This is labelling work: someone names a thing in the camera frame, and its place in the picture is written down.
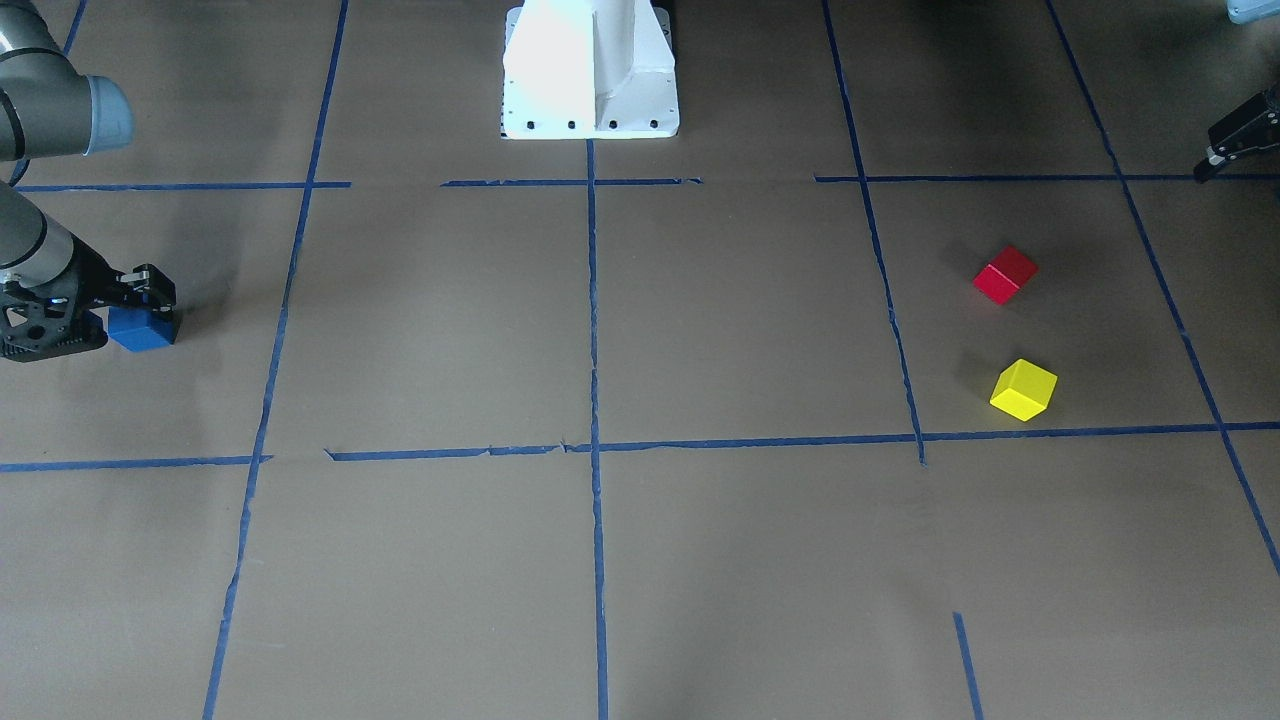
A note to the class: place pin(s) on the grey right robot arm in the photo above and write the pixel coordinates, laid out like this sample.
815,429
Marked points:
52,110

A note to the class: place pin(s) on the red wooden cube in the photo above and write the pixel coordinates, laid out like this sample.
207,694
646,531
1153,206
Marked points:
1005,275

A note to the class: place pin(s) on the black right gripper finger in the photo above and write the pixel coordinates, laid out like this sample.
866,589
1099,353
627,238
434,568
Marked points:
149,288

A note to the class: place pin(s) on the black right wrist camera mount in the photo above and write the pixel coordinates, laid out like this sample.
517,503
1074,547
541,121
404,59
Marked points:
38,328

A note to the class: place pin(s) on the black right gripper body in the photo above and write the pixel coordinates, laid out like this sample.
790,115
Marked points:
97,279

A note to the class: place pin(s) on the yellow wooden cube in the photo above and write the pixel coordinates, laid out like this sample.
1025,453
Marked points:
1023,390

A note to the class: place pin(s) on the blue wooden cube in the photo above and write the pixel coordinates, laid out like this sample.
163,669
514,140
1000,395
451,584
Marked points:
139,330

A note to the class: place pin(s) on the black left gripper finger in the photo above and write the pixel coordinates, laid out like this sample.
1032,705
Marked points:
1251,129

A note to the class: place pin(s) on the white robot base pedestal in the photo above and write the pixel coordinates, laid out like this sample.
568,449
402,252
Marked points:
575,70

